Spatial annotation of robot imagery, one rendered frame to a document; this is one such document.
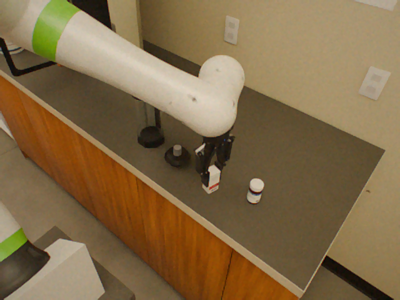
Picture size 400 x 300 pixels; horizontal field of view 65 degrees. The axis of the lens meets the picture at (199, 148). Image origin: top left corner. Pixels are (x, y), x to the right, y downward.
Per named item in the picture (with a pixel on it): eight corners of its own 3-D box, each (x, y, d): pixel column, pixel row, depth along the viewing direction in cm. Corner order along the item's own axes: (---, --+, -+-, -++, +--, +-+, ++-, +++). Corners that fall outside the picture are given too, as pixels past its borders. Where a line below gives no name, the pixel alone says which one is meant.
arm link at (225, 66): (250, 50, 74) (205, 44, 76) (244, 77, 65) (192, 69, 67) (242, 99, 84) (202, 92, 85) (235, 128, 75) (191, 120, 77)
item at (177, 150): (176, 147, 117) (176, 134, 112) (195, 159, 113) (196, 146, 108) (159, 160, 111) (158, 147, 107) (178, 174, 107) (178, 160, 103)
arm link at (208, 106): (90, 2, 62) (82, 48, 69) (59, 25, 53) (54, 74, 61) (250, 89, 67) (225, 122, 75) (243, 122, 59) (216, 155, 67)
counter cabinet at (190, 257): (97, 116, 275) (72, 12, 213) (314, 264, 186) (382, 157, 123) (24, 157, 237) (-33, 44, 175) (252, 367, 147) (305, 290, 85)
